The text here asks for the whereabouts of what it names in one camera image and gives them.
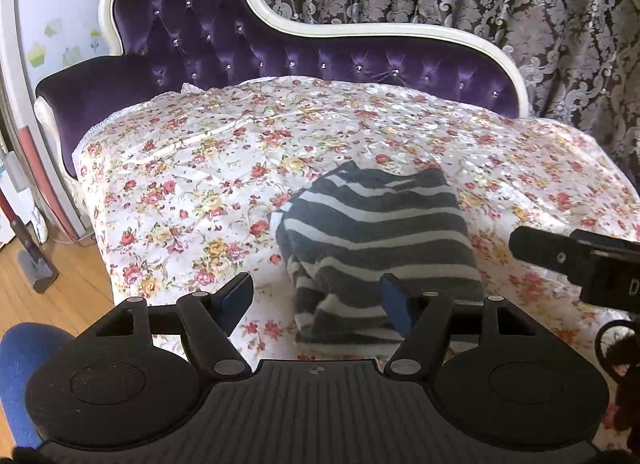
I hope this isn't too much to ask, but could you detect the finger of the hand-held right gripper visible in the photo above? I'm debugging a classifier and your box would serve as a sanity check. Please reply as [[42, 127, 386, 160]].
[[509, 225, 583, 287]]

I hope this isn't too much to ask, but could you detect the grey white striped garment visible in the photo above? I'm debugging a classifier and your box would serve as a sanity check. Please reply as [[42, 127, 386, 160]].
[[267, 161, 487, 348]]

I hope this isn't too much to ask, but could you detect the floral blanket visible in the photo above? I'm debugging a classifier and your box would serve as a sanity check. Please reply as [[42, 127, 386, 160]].
[[72, 75, 640, 451]]

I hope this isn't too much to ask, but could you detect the purple tufted sofa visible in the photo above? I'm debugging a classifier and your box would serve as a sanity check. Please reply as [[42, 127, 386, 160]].
[[34, 0, 531, 225]]

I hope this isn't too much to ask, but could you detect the blue slipper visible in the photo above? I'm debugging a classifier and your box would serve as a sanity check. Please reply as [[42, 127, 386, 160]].
[[0, 323, 77, 451]]

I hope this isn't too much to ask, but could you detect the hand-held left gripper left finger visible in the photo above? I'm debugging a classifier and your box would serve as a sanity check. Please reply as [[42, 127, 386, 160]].
[[92, 271, 256, 378]]

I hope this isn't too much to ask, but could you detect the dark fuzzy cloth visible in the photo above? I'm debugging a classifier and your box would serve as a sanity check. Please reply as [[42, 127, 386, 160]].
[[594, 318, 640, 437]]

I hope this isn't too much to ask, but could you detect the cupcake wall decal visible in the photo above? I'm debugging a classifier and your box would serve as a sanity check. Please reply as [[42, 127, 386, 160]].
[[27, 18, 107, 70]]

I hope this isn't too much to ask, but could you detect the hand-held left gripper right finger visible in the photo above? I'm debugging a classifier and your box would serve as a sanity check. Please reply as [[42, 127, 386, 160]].
[[377, 271, 534, 378]]

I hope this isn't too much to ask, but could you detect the vacuum cleaner head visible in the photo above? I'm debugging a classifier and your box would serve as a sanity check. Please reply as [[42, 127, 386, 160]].
[[0, 188, 61, 295]]

